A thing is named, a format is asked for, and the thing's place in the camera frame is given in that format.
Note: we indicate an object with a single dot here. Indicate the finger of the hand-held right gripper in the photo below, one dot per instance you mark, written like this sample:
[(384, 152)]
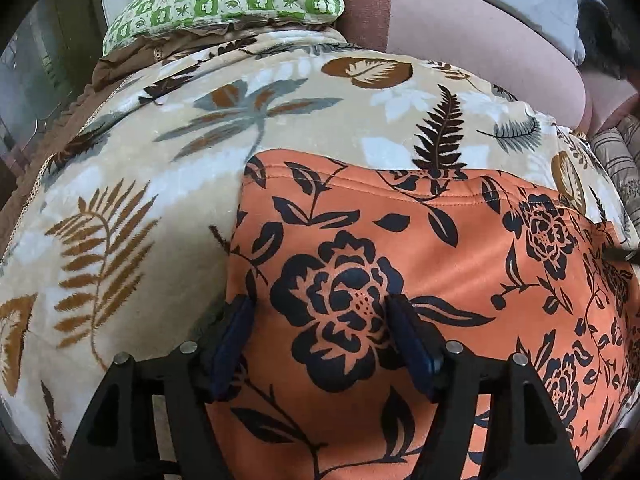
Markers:
[(625, 255)]

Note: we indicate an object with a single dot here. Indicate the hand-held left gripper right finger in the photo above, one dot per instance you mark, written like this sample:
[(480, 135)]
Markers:
[(412, 345)]

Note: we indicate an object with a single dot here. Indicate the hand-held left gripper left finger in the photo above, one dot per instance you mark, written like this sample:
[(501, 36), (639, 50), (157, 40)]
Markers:
[(232, 340)]

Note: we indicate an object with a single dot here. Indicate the orange black floral blouse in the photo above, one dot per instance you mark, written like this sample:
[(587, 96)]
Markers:
[(450, 260)]

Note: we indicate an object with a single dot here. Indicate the small striped beige cushion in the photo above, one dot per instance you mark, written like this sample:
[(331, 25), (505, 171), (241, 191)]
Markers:
[(620, 170)]

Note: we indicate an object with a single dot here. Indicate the pink brown bolster cushion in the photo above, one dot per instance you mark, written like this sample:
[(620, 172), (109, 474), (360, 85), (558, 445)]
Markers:
[(475, 45), (610, 105)]

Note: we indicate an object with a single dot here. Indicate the beige leaf print blanket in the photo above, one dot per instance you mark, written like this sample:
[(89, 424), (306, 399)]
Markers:
[(150, 185)]

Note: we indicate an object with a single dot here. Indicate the dark furry garment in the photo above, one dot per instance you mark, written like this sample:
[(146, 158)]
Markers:
[(605, 35)]

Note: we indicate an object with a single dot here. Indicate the dark framed window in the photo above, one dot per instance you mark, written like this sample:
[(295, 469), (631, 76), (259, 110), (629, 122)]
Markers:
[(50, 35)]

